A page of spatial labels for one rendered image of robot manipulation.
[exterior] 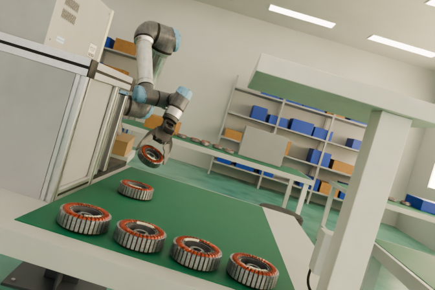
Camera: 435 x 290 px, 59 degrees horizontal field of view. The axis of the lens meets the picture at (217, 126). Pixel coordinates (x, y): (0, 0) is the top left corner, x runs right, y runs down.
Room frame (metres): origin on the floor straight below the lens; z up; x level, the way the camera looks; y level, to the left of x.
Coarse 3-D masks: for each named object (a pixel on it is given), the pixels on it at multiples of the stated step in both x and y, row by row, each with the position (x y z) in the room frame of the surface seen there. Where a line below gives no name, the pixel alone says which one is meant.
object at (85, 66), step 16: (0, 32) 0.95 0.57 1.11; (0, 48) 0.94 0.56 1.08; (16, 48) 0.94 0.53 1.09; (32, 48) 0.94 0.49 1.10; (48, 48) 0.94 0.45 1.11; (48, 64) 0.94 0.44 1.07; (64, 64) 0.94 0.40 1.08; (80, 64) 0.94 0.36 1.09; (96, 64) 0.97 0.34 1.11; (112, 80) 1.13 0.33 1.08; (128, 80) 1.29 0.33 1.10
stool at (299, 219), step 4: (260, 204) 2.82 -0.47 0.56; (264, 204) 2.87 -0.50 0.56; (268, 204) 2.92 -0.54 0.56; (272, 208) 2.78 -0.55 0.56; (276, 208) 2.83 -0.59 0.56; (280, 208) 2.88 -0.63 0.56; (284, 208) 2.93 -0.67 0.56; (284, 212) 2.77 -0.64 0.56; (288, 212) 2.82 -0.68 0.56; (292, 212) 2.87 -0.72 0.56; (296, 216) 2.77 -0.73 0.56; (300, 216) 2.81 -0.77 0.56; (296, 220) 2.68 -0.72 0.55; (300, 220) 2.72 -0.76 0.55; (300, 224) 2.71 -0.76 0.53
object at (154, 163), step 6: (144, 150) 1.62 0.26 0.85; (150, 150) 1.66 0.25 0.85; (156, 150) 1.67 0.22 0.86; (138, 156) 1.61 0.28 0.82; (144, 156) 1.60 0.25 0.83; (150, 156) 1.63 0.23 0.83; (156, 156) 1.67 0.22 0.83; (162, 156) 1.66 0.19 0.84; (144, 162) 1.60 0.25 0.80; (150, 162) 1.60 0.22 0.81; (156, 162) 1.61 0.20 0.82
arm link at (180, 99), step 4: (180, 88) 1.74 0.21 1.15; (184, 88) 1.74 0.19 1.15; (176, 92) 1.74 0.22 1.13; (180, 92) 1.73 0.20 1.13; (184, 92) 1.73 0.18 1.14; (188, 92) 1.74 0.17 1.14; (172, 96) 1.74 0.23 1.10; (176, 96) 1.72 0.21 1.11; (180, 96) 1.72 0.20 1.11; (184, 96) 1.72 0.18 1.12; (188, 96) 1.74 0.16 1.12; (168, 100) 1.77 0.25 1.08; (172, 100) 1.72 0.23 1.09; (176, 100) 1.71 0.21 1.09; (180, 100) 1.71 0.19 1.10; (184, 100) 1.72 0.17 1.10; (188, 100) 1.75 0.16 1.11; (168, 104) 1.73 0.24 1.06; (172, 104) 1.71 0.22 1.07; (176, 104) 1.71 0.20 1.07; (180, 104) 1.71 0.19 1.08; (184, 104) 1.73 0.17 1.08; (180, 108) 1.71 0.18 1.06; (184, 108) 1.74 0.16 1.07
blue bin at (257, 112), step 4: (252, 108) 7.65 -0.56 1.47; (256, 108) 7.50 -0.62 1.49; (260, 108) 7.50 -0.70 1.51; (264, 108) 7.51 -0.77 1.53; (252, 112) 7.50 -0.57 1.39; (256, 112) 7.50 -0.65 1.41; (260, 112) 7.50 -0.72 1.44; (264, 112) 7.51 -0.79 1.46; (252, 116) 7.50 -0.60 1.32; (256, 116) 7.50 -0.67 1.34; (260, 116) 7.50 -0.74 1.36; (264, 116) 7.51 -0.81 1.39; (264, 120) 7.51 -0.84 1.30
